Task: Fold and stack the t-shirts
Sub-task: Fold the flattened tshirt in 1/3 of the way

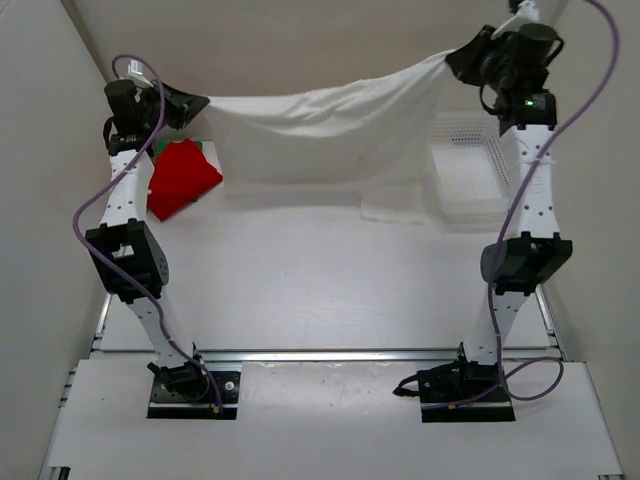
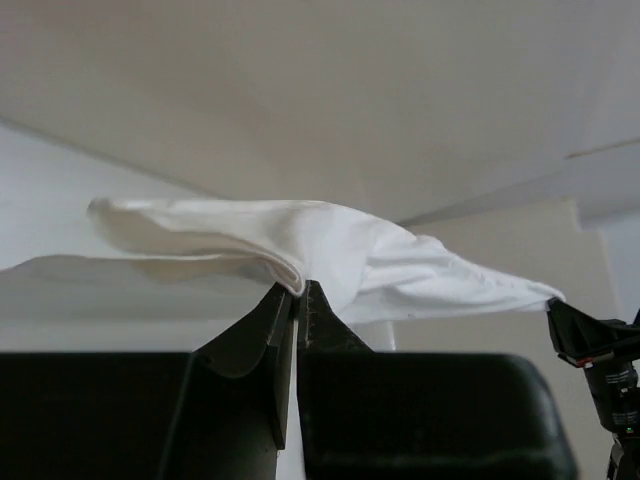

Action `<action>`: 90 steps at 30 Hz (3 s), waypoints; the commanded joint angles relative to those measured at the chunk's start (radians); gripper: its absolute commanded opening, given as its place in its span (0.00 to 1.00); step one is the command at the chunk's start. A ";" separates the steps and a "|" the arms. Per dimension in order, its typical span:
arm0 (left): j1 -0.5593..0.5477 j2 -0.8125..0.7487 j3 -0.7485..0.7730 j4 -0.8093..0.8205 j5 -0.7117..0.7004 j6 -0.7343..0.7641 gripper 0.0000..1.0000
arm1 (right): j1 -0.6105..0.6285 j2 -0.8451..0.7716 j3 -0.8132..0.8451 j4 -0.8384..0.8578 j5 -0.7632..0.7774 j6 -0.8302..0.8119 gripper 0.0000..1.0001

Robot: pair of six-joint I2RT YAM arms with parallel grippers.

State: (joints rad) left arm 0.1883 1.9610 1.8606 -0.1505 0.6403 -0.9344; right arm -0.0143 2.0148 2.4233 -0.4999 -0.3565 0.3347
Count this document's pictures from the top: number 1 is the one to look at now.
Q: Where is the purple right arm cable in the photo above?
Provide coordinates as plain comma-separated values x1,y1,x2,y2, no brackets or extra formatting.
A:
419,0,621,414

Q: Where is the white plastic basket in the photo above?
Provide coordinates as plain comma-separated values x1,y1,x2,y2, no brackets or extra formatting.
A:
429,111,509,231

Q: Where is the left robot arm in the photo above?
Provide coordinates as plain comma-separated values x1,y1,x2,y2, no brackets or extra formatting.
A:
84,79,210,400

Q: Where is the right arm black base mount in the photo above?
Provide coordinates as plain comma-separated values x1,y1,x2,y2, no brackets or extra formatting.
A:
393,356,516,423

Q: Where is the aluminium table edge rail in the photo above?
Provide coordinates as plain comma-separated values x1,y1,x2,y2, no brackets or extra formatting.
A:
89,347,561,364

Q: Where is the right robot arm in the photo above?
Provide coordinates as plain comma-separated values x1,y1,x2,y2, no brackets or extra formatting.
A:
445,20,573,366

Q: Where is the green t shirt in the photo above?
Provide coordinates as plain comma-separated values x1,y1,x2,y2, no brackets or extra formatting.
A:
154,139,203,158

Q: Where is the red t shirt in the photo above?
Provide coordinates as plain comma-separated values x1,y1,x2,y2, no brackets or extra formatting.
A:
148,139,223,222

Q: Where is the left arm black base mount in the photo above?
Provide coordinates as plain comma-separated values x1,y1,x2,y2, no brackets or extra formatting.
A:
147,362,241,420

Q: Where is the white cloth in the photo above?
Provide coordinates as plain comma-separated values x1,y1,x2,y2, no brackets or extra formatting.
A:
204,52,452,224

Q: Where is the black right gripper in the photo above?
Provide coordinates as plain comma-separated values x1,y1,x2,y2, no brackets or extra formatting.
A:
447,27,516,94

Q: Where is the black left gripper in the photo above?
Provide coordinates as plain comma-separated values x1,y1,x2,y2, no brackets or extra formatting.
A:
139,79,208,133

